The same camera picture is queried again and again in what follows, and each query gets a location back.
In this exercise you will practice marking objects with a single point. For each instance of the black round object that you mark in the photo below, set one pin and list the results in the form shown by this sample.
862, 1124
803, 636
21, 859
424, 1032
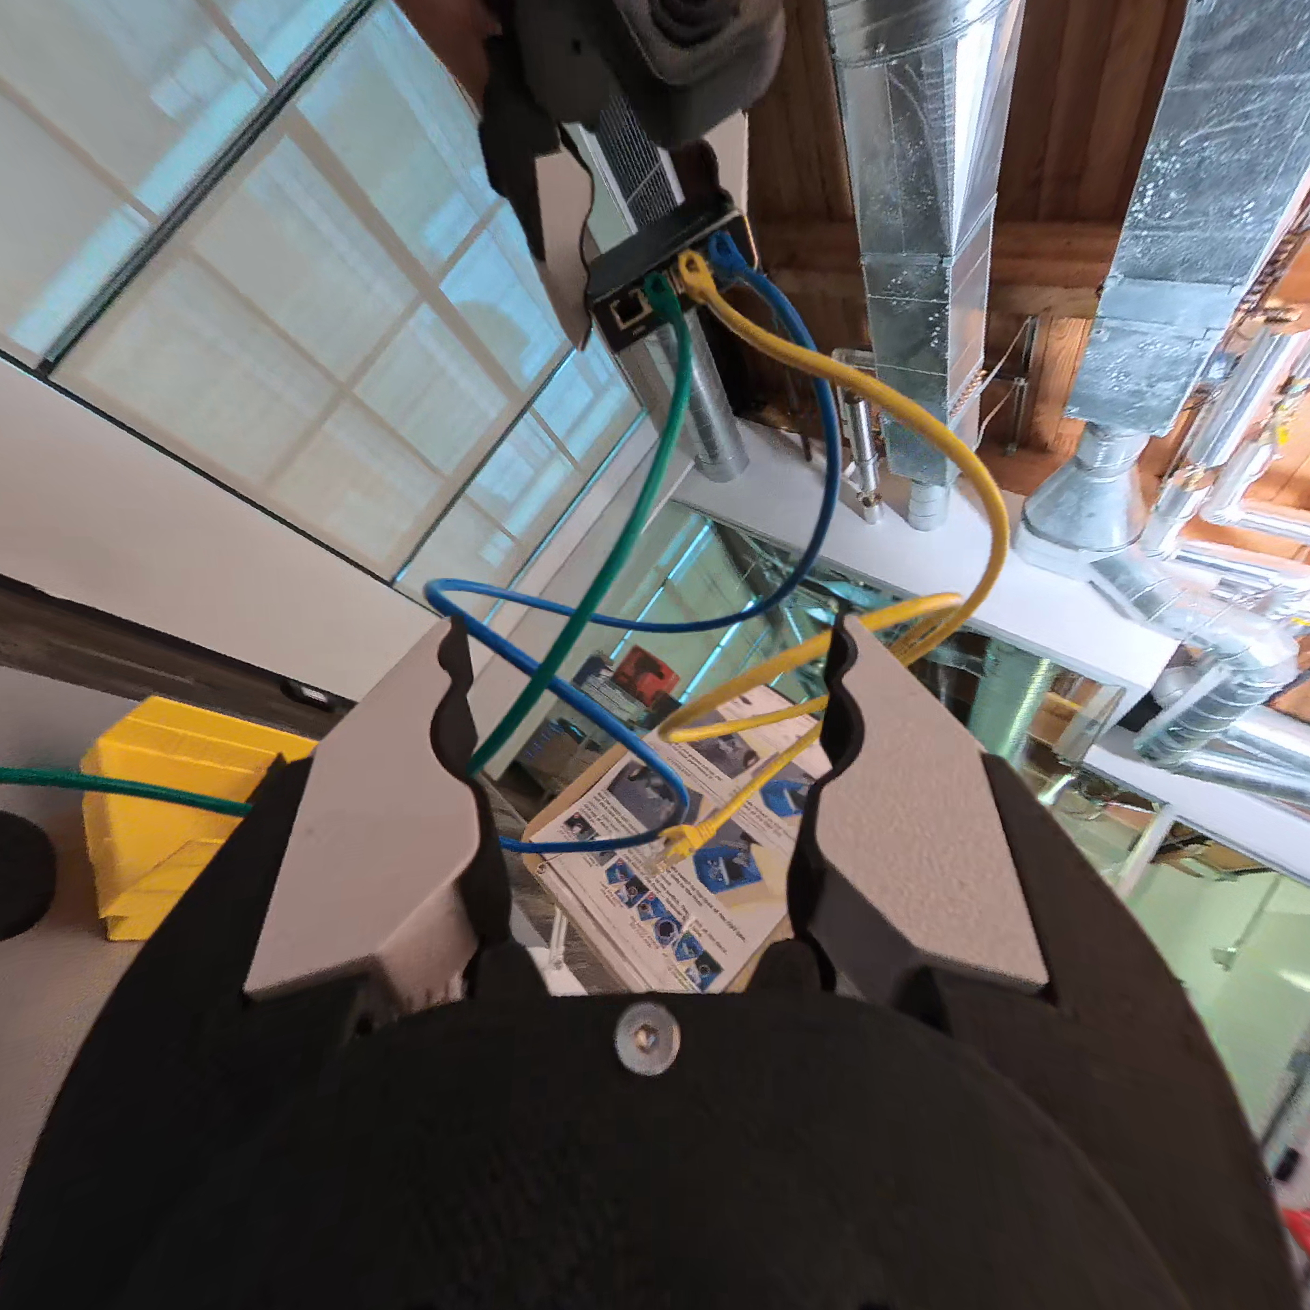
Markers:
26, 875

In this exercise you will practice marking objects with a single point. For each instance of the rectangular silver insulated duct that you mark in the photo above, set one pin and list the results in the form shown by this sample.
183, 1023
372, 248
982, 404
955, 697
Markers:
921, 204

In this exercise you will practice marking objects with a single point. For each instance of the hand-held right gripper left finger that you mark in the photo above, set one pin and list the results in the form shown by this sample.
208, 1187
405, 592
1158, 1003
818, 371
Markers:
380, 819

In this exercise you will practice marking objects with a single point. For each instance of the silver pipe with brass valve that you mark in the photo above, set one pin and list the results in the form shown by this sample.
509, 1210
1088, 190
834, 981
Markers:
865, 450

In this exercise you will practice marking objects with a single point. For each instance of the white vent grille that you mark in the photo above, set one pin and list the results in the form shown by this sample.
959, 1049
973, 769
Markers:
636, 173

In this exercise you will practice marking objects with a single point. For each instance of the printed instruction sheet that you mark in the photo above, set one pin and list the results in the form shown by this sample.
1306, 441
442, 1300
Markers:
636, 787

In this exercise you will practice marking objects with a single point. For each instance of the silver duct with cone end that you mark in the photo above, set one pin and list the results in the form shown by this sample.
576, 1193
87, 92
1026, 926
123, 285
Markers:
1177, 204

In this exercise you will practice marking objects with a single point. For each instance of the round silver spiral duct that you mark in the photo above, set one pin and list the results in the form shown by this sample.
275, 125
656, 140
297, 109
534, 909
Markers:
717, 419

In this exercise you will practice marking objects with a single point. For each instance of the yellow plastic bin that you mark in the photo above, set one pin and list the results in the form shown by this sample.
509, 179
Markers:
144, 859

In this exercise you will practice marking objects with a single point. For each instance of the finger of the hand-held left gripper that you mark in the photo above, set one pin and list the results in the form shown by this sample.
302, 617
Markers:
732, 164
564, 204

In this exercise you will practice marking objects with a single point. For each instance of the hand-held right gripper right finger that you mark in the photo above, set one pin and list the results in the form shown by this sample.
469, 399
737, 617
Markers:
912, 839

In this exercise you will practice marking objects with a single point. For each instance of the large framed window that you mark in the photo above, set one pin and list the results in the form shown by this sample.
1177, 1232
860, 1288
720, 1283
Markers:
257, 256

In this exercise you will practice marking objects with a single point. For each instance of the silver insulated pipes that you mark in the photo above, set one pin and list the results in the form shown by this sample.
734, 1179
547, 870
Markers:
1228, 635

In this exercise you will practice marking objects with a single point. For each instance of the red and black box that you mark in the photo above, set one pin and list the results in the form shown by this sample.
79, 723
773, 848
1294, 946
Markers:
651, 675

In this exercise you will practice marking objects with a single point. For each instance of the black ethernet switch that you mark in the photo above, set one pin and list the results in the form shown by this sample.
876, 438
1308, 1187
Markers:
656, 245

